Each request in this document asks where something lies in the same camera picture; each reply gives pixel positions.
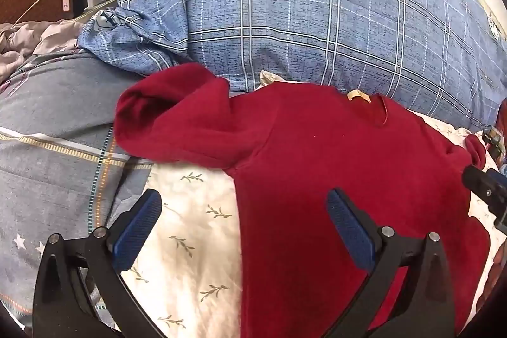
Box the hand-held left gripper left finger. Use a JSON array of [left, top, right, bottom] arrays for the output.
[[32, 188, 171, 338]]

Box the white leaf print sheet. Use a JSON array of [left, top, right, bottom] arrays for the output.
[[89, 71, 507, 338]]

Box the blue plaid pillow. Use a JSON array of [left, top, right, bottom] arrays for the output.
[[77, 0, 507, 133]]

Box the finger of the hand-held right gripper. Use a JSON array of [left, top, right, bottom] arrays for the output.
[[462, 164, 507, 236]]

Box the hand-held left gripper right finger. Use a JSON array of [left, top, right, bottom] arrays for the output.
[[325, 188, 457, 338]]

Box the power strip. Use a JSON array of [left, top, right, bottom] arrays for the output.
[[62, 0, 119, 21]]

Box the crumpled light grey cloth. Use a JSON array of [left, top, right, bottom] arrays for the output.
[[0, 20, 87, 82]]

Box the grey star print quilt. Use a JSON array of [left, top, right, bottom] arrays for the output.
[[0, 47, 159, 327]]

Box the red knit sweater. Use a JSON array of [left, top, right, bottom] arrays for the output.
[[114, 63, 492, 338]]

